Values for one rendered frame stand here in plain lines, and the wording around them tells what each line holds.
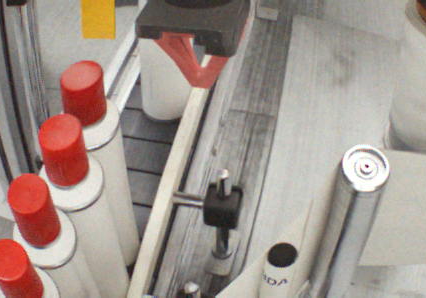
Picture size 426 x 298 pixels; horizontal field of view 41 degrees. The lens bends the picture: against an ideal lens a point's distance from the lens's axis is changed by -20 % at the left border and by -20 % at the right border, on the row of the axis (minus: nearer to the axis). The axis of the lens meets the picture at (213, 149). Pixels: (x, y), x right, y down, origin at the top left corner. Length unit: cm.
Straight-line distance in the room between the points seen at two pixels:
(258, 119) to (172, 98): 13
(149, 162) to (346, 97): 22
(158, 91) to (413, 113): 26
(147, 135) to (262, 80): 19
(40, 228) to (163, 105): 32
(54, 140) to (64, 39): 52
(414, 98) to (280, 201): 17
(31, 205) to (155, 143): 32
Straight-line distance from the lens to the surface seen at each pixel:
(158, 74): 63
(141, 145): 66
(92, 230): 44
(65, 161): 39
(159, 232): 55
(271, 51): 84
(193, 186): 63
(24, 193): 37
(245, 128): 74
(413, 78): 59
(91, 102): 43
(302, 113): 69
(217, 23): 42
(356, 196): 39
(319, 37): 80
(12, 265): 34
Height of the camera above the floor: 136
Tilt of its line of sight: 48 degrees down
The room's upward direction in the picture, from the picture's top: straight up
